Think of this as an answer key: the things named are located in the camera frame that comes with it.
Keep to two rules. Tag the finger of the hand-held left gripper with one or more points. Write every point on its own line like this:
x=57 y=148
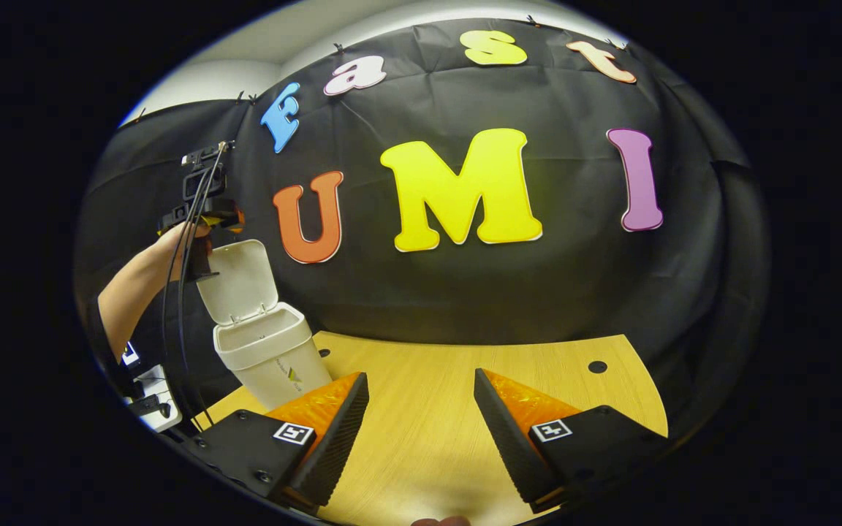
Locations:
x=234 y=219

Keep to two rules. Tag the wooden desktop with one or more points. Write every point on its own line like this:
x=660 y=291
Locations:
x=428 y=409

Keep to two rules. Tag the white desktop garbage bin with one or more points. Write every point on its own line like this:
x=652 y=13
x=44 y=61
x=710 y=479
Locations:
x=275 y=351

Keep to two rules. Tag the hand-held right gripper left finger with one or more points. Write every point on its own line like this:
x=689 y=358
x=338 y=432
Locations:
x=333 y=438

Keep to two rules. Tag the white side table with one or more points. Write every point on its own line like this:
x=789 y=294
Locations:
x=165 y=420

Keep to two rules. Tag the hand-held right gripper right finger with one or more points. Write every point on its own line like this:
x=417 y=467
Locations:
x=509 y=438

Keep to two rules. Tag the black backdrop cloth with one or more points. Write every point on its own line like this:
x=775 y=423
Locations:
x=501 y=292

